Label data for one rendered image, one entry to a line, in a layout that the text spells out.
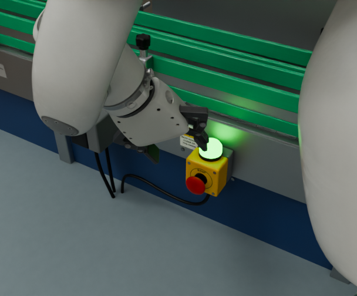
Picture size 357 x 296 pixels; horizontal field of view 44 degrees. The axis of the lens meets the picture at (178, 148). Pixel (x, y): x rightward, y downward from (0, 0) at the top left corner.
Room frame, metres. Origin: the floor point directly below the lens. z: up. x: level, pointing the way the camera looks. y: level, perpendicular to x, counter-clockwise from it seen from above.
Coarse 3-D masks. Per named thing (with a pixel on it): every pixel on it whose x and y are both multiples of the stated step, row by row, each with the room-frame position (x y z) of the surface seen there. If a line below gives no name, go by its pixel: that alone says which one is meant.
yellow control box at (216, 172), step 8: (192, 152) 0.65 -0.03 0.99; (224, 152) 0.65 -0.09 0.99; (232, 152) 0.65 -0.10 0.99; (192, 160) 0.62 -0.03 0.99; (200, 160) 0.62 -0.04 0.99; (224, 160) 0.62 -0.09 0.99; (232, 160) 0.65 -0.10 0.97; (192, 168) 0.62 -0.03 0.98; (200, 168) 0.61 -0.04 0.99; (208, 168) 0.60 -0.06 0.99; (216, 168) 0.60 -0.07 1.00; (224, 168) 0.62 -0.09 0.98; (232, 168) 0.65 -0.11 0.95; (200, 176) 0.61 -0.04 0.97; (208, 176) 0.60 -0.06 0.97; (216, 176) 0.60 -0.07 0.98; (224, 176) 0.62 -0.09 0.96; (208, 184) 0.60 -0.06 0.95; (216, 184) 0.60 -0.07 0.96; (224, 184) 0.62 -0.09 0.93; (208, 192) 0.60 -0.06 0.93; (216, 192) 0.60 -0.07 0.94
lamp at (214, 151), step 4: (212, 140) 0.65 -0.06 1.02; (216, 140) 0.65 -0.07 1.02; (208, 144) 0.63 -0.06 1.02; (212, 144) 0.63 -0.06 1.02; (216, 144) 0.64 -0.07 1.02; (220, 144) 0.64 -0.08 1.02; (208, 148) 0.63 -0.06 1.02; (212, 148) 0.63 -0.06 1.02; (216, 148) 0.63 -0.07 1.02; (220, 148) 0.63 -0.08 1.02; (200, 152) 0.63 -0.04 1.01; (204, 152) 0.62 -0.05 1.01; (208, 152) 0.62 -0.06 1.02; (212, 152) 0.62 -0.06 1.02; (216, 152) 0.62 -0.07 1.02; (220, 152) 0.63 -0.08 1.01; (200, 156) 0.63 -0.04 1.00; (204, 156) 0.62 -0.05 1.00; (208, 156) 0.62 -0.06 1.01; (212, 156) 0.62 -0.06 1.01; (216, 156) 0.62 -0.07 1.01; (220, 156) 0.63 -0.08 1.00; (208, 160) 0.62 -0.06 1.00; (212, 160) 0.62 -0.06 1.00; (216, 160) 0.62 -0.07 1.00
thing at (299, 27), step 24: (168, 0) 1.09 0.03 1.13; (192, 0) 1.05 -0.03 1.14; (216, 0) 1.02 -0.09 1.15; (240, 0) 0.99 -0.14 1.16; (264, 0) 0.96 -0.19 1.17; (288, 0) 0.93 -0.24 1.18; (312, 0) 0.91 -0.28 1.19; (336, 0) 0.88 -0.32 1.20; (216, 24) 1.02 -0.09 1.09; (240, 24) 0.99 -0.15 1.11; (264, 24) 0.96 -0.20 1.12; (288, 24) 0.93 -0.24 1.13; (312, 24) 0.90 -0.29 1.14; (312, 48) 0.90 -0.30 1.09
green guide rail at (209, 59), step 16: (0, 0) 1.08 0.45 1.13; (16, 0) 1.06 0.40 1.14; (32, 16) 1.03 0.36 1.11; (160, 48) 0.85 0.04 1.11; (176, 48) 0.83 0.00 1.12; (192, 48) 0.81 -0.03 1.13; (192, 64) 0.81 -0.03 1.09; (208, 64) 0.79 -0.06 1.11; (224, 64) 0.77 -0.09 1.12; (240, 64) 0.76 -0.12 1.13; (256, 64) 0.74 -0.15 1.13; (256, 80) 0.74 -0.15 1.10; (272, 80) 0.72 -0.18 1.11; (288, 80) 0.71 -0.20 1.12
